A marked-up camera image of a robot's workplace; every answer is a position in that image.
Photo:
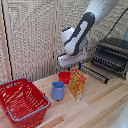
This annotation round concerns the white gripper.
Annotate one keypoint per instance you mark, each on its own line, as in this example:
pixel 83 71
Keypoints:
pixel 71 59

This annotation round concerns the red plastic bowl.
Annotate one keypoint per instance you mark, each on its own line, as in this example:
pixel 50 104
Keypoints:
pixel 64 77

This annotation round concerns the white black Franka robot arm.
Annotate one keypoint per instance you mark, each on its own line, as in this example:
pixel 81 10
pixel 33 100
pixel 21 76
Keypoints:
pixel 83 30

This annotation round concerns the black oven tray rack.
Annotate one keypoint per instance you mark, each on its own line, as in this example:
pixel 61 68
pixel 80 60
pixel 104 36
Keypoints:
pixel 94 74

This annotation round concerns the black toaster oven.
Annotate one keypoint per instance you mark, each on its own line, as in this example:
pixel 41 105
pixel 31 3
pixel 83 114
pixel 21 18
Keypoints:
pixel 111 55

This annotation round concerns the orange yellow snack box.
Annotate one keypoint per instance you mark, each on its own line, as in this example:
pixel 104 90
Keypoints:
pixel 77 84

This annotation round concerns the blue plastic cup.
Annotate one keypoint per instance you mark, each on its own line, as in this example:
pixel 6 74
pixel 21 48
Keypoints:
pixel 58 91

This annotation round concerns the woven folding screen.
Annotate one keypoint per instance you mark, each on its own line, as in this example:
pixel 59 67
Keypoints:
pixel 30 36

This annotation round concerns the red plastic shopping basket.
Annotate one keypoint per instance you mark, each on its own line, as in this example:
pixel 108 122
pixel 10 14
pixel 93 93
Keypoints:
pixel 23 101

